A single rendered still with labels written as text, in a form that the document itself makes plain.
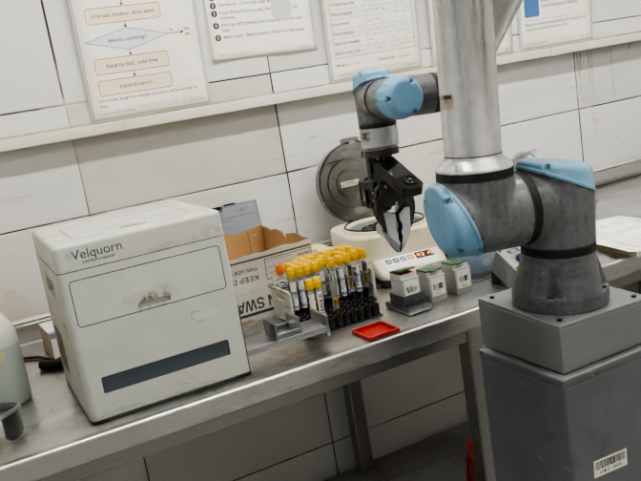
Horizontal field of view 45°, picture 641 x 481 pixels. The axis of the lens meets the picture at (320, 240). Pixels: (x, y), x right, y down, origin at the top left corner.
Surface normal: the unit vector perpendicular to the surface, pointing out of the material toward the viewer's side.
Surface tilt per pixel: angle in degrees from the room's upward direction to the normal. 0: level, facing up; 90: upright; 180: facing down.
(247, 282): 88
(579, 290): 75
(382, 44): 94
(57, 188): 90
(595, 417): 90
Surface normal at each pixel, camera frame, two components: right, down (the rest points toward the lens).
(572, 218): 0.23, 0.25
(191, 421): 0.44, 0.11
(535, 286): -0.73, -0.07
